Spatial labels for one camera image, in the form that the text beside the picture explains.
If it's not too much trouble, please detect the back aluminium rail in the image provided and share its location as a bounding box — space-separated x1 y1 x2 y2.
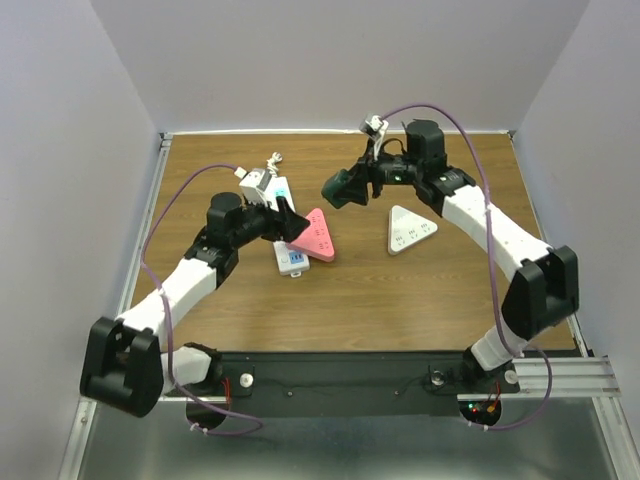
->
159 128 514 138

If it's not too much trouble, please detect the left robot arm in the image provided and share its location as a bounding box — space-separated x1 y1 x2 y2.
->
79 192 310 417

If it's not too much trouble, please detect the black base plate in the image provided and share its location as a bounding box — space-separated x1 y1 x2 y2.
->
221 351 520 419

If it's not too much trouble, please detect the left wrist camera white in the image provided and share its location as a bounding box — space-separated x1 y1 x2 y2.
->
234 167 272 206

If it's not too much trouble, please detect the white triangular power socket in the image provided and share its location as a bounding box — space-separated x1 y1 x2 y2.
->
387 205 438 256

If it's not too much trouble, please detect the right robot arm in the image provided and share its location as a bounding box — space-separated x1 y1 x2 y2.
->
323 116 579 390

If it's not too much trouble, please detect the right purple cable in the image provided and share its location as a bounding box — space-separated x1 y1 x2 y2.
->
384 103 554 432

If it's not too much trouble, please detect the pink triangular power socket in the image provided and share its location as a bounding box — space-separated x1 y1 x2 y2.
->
287 208 335 262

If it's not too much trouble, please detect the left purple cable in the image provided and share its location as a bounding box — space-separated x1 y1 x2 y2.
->
140 164 264 437

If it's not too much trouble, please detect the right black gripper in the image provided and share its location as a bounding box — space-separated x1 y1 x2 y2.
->
333 137 423 205

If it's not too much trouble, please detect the purple cable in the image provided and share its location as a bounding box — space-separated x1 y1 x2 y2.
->
384 103 554 432
140 164 264 437

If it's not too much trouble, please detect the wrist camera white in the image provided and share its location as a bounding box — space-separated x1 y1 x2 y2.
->
234 167 272 206
359 115 389 159

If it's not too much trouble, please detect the white colourful power strip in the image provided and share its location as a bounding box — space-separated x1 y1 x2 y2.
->
266 176 310 278

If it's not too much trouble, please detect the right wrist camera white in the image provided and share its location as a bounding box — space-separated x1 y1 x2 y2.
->
359 115 389 159

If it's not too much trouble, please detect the dark green cube adapter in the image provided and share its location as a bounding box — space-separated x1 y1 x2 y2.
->
321 169 352 209

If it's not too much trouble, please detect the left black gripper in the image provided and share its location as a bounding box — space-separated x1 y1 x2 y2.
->
231 192 309 248

